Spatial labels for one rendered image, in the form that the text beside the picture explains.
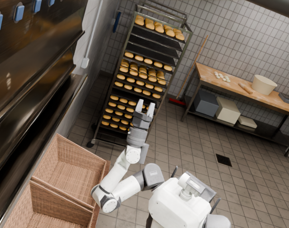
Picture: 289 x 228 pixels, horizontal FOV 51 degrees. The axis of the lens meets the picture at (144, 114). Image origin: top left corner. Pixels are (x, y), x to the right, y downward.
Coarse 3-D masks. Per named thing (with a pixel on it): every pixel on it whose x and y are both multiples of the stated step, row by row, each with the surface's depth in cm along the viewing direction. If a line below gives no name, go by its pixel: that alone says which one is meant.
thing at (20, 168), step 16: (80, 80) 217; (64, 96) 190; (48, 112) 170; (32, 128) 153; (48, 128) 156; (32, 144) 142; (48, 144) 146; (16, 160) 131; (0, 176) 121; (16, 176) 122; (0, 192) 114; (0, 208) 107
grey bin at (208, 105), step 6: (198, 90) 574; (198, 96) 558; (204, 96) 558; (210, 96) 569; (198, 102) 545; (204, 102) 540; (210, 102) 542; (216, 102) 553; (198, 108) 546; (204, 108) 545; (210, 108) 545; (216, 108) 544; (210, 114) 550
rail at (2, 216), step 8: (72, 96) 188; (64, 112) 170; (56, 128) 156; (48, 136) 147; (40, 152) 135; (32, 160) 130; (32, 168) 126; (24, 176) 120; (16, 192) 112; (8, 200) 108; (8, 208) 106; (0, 216) 102; (0, 224) 101
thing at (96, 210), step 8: (72, 152) 277; (64, 160) 265; (88, 160) 276; (104, 176) 265; (80, 184) 247; (56, 192) 231; (96, 208) 232; (40, 216) 209; (96, 216) 225; (96, 224) 229
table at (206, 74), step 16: (208, 80) 504; (240, 80) 573; (192, 96) 526; (240, 96) 520; (256, 96) 519; (272, 96) 554; (192, 112) 539; (288, 112) 530; (240, 128) 551; (256, 128) 578; (272, 128) 608; (288, 144) 566
